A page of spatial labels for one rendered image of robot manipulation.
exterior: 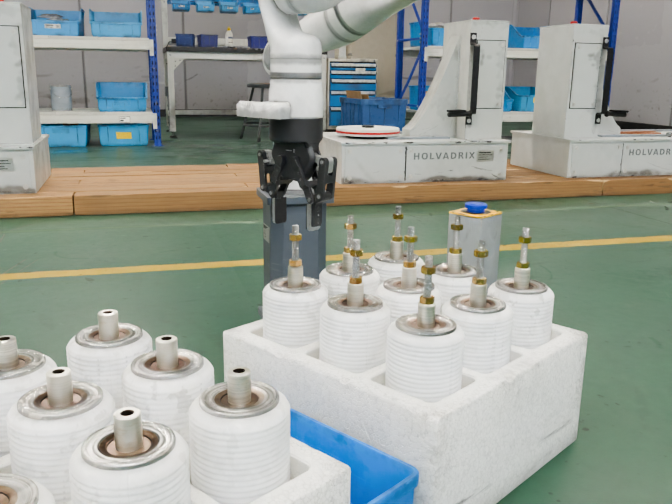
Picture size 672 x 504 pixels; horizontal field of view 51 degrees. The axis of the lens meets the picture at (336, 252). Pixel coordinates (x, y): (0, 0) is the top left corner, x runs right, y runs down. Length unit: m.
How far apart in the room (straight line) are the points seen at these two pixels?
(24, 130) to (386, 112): 3.23
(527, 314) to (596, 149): 2.67
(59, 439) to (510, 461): 0.59
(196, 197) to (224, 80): 6.50
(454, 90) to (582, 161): 0.72
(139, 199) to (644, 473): 2.24
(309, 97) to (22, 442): 0.54
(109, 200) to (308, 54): 2.04
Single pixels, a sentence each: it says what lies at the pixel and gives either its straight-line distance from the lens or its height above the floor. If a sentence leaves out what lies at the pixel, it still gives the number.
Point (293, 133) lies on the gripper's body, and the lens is 0.95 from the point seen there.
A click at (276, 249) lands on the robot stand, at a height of 0.18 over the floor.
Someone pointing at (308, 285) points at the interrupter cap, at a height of 0.25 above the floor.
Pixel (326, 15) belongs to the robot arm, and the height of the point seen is 0.66.
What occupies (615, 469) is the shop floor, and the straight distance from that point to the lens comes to 1.15.
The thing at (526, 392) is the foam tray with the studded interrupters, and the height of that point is 0.14.
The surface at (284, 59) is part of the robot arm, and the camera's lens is 0.96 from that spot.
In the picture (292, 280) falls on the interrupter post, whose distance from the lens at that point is 1.02.
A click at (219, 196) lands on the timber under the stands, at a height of 0.06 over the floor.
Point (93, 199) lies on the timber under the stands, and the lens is 2.92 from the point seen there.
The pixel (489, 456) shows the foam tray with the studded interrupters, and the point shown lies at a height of 0.08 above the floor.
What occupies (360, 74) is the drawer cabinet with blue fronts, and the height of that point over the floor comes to 0.55.
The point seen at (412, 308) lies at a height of 0.23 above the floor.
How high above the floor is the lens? 0.55
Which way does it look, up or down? 14 degrees down
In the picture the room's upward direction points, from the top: 1 degrees clockwise
